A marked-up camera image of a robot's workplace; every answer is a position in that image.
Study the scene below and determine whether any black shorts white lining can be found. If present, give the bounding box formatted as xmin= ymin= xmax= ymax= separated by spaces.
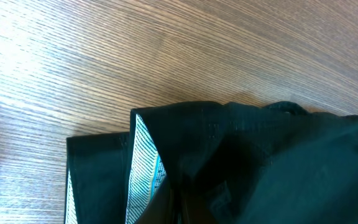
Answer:
xmin=64 ymin=101 xmax=358 ymax=223

